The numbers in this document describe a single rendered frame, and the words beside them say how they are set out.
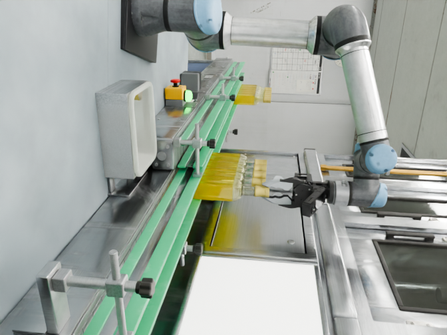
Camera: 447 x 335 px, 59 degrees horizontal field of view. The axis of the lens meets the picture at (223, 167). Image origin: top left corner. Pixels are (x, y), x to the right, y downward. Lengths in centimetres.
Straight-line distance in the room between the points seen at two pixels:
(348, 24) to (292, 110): 618
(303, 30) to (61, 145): 78
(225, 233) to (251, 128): 622
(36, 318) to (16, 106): 35
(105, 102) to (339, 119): 661
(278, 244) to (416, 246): 45
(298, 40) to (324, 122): 616
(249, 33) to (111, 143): 55
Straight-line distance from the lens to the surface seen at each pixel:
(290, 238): 124
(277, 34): 128
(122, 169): 104
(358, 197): 123
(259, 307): 99
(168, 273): 94
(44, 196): 83
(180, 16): 118
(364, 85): 113
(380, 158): 109
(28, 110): 77
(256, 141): 748
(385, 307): 113
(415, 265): 132
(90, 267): 83
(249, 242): 121
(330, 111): 737
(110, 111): 100
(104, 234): 93
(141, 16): 121
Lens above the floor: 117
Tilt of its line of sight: 6 degrees down
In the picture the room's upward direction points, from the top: 93 degrees clockwise
